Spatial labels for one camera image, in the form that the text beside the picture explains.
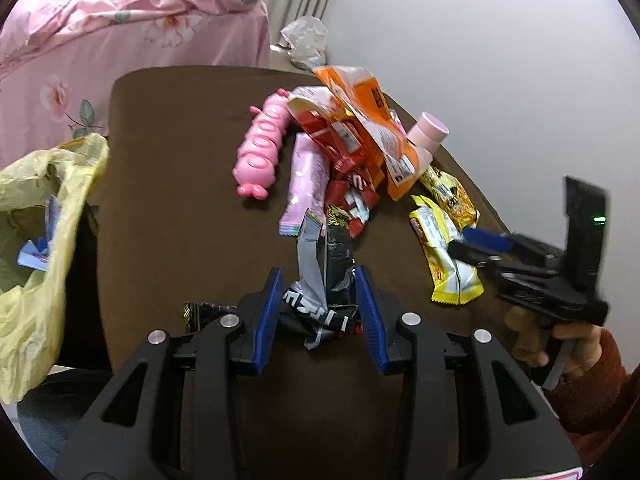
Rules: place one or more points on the brown table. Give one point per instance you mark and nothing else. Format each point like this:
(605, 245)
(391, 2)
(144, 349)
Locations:
(175, 185)

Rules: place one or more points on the pink caterpillar toy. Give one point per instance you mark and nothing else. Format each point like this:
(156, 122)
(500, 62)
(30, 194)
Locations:
(260, 145)

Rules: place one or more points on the pink cartoon snack wrapper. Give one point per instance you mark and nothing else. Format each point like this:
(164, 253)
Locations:
(307, 180)

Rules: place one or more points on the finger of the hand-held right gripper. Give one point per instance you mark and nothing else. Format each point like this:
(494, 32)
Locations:
(467, 254)
(487, 240)

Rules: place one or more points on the red snack packet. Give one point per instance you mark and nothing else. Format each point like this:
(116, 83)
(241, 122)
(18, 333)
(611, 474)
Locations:
(325, 127)

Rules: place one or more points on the silver foil wrapper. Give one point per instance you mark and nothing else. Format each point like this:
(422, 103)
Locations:
(310, 255)

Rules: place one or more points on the crumpled clear plastic bag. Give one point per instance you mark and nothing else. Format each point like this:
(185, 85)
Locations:
(306, 40)

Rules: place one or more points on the black gold patterned wrapper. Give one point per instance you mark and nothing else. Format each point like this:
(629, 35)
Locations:
(340, 255)

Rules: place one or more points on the yellow noodle packet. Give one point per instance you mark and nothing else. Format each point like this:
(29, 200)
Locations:
(442, 255)
(450, 195)

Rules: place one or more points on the yellow plastic trash bag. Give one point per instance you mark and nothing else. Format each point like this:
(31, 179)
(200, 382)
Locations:
(30, 320)

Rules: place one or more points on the person's right forearm brown sleeve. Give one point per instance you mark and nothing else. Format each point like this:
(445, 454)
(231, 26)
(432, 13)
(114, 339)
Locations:
(595, 405)

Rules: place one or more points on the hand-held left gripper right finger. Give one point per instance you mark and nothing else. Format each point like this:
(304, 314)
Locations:
(369, 320)

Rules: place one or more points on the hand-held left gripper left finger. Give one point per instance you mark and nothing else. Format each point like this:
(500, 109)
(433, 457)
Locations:
(265, 320)

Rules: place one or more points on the orange snack packet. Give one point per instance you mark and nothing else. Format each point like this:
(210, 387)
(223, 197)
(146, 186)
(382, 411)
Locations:
(382, 130)

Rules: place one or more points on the black white lettered wrapper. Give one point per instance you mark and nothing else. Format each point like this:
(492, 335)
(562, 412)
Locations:
(310, 317)

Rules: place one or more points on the pink bed sheet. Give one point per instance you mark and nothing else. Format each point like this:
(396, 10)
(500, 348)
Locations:
(165, 45)

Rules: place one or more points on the person's right hand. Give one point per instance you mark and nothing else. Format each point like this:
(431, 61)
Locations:
(530, 335)

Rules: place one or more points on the person's dark trousers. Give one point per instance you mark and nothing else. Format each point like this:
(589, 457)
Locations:
(55, 410)

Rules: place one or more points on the blue white wrapper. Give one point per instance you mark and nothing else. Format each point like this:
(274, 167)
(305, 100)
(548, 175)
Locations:
(37, 252)

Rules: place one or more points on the small red wrapper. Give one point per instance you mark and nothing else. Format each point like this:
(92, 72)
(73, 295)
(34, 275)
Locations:
(357, 197)

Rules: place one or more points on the pink cup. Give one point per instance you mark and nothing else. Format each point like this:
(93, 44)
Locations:
(427, 135)

